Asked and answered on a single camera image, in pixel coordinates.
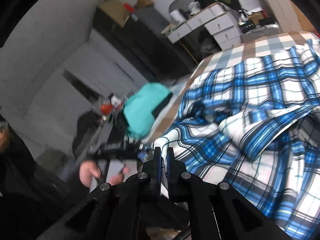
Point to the cardboard box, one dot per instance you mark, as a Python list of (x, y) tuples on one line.
[(116, 11)]

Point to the person's left hand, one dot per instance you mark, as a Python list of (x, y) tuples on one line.
[(89, 169)]

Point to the white drawer desk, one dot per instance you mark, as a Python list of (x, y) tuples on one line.
[(219, 22)]

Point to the silver hard-shell suitcase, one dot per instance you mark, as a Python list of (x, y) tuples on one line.
[(264, 31)]

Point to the teal folded garment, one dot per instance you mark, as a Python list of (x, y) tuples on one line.
[(142, 108)]

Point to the white tall cabinet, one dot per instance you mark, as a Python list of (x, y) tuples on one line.
[(285, 12)]

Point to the blue white plaid blanket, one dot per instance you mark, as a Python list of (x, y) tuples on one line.
[(255, 125)]

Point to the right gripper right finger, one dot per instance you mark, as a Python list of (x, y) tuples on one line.
[(217, 211)]

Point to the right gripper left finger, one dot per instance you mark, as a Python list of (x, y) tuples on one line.
[(112, 211)]

